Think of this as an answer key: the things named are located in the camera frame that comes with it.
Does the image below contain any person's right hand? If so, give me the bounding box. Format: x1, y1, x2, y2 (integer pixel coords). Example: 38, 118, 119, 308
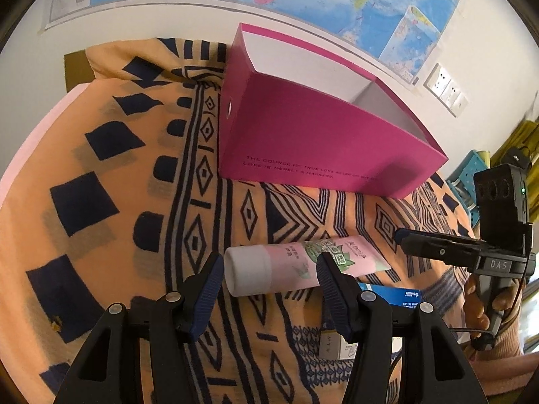
463, 278, 520, 333

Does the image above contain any blue cardboard box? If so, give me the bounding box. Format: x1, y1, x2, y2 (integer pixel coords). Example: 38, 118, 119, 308
358, 283, 422, 309

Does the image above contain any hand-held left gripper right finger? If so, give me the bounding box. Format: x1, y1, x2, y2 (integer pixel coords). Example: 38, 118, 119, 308
316, 251, 490, 404

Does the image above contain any pink white lotion tube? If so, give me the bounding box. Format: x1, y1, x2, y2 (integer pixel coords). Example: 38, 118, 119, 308
223, 238, 392, 297

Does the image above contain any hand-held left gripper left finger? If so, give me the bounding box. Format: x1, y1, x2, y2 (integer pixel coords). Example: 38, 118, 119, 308
54, 252, 225, 404

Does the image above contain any pink cardboard box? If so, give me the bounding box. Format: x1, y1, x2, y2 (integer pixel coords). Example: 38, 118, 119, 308
218, 22, 448, 200

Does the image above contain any blue plastic stool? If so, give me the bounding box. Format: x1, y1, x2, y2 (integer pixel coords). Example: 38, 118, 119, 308
446, 149, 493, 229

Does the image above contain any yellow curtain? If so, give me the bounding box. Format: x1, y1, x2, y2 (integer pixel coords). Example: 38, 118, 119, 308
490, 118, 539, 170

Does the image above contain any pink bed sheet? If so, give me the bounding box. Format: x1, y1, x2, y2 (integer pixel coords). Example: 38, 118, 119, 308
0, 82, 91, 203

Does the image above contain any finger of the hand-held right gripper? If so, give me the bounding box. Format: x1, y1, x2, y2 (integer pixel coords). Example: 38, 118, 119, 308
395, 227, 491, 268

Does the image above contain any orange patterned blanket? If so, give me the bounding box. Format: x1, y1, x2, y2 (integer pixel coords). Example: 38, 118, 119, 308
0, 38, 481, 404

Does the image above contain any small white box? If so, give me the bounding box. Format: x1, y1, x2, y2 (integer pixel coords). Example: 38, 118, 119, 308
319, 327, 360, 360

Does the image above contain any wooden headboard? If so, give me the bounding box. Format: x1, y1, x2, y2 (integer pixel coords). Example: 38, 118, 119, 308
64, 48, 97, 93

